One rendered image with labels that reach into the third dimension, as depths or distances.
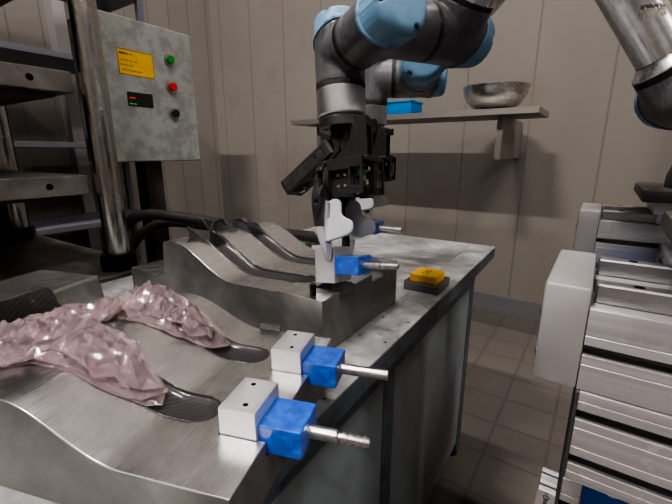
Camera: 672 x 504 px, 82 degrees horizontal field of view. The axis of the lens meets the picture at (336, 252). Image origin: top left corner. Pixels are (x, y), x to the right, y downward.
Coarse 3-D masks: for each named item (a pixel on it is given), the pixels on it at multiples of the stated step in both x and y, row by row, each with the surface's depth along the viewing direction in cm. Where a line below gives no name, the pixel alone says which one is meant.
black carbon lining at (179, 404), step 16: (48, 288) 53; (0, 304) 49; (16, 304) 51; (32, 304) 52; (48, 304) 54; (0, 320) 49; (224, 352) 49; (240, 352) 49; (256, 352) 49; (176, 400) 39; (192, 400) 39; (208, 400) 39; (176, 416) 37; (192, 416) 37; (208, 416) 37
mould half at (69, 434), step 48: (0, 288) 55; (96, 288) 60; (144, 336) 45; (240, 336) 52; (0, 384) 35; (48, 384) 35; (192, 384) 41; (288, 384) 42; (0, 432) 33; (48, 432) 32; (96, 432) 33; (144, 432) 34; (192, 432) 34; (0, 480) 35; (48, 480) 33; (96, 480) 31; (144, 480) 30; (192, 480) 29; (240, 480) 29
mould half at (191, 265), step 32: (192, 256) 70; (256, 256) 77; (192, 288) 72; (224, 288) 67; (256, 288) 62; (288, 288) 61; (384, 288) 73; (256, 320) 64; (288, 320) 60; (320, 320) 56; (352, 320) 64
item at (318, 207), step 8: (320, 184) 57; (312, 192) 57; (320, 192) 56; (312, 200) 57; (320, 200) 56; (328, 200) 58; (312, 208) 57; (320, 208) 57; (320, 216) 57; (320, 224) 57
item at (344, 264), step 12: (336, 252) 59; (348, 252) 62; (324, 264) 60; (336, 264) 59; (348, 264) 58; (360, 264) 57; (372, 264) 57; (384, 264) 56; (396, 264) 55; (324, 276) 60; (336, 276) 59; (348, 276) 62
